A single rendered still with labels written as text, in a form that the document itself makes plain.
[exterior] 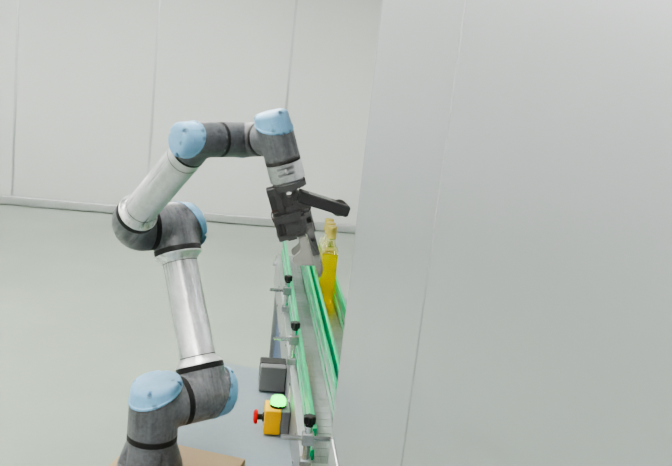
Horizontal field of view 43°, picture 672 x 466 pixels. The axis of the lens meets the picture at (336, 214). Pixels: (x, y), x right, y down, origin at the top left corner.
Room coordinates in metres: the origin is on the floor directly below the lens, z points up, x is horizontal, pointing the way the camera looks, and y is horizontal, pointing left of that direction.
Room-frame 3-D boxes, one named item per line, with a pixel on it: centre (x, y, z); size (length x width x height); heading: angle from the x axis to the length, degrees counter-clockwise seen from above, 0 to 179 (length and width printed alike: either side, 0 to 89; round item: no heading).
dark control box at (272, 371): (2.44, 0.14, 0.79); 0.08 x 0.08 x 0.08; 7
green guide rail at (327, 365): (2.65, 0.03, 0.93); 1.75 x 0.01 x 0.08; 7
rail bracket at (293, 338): (2.34, 0.10, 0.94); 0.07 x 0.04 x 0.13; 97
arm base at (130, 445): (1.81, 0.37, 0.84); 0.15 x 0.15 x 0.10
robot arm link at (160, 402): (1.81, 0.36, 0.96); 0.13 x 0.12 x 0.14; 133
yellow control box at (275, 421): (2.16, 0.10, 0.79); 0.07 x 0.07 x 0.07; 7
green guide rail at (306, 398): (2.64, 0.10, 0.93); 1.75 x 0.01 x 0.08; 7
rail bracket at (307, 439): (1.75, -0.02, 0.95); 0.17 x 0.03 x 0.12; 97
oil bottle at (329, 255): (2.96, 0.01, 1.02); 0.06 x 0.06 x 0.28; 7
